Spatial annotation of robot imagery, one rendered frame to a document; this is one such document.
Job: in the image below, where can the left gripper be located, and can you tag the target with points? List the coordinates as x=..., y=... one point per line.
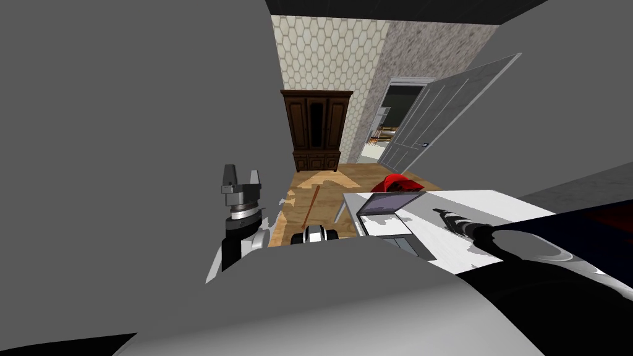
x=241, y=194

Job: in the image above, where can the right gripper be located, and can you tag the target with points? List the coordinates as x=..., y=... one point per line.
x=451, y=220

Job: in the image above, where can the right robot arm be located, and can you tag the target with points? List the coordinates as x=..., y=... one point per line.
x=544, y=306

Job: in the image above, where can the white table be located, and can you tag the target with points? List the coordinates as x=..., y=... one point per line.
x=494, y=203

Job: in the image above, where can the red rounded object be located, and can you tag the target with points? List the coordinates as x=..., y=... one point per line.
x=398, y=184

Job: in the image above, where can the open grey laptop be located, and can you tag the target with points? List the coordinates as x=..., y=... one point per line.
x=388, y=203

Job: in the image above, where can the brown wooden stick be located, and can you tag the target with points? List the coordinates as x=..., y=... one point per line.
x=311, y=205

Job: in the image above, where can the dark brown wooden cabinet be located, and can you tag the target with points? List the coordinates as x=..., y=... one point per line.
x=316, y=128

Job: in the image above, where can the white panelled door leaf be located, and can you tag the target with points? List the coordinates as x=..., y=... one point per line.
x=435, y=116

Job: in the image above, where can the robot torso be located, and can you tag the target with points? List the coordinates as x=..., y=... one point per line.
x=316, y=306

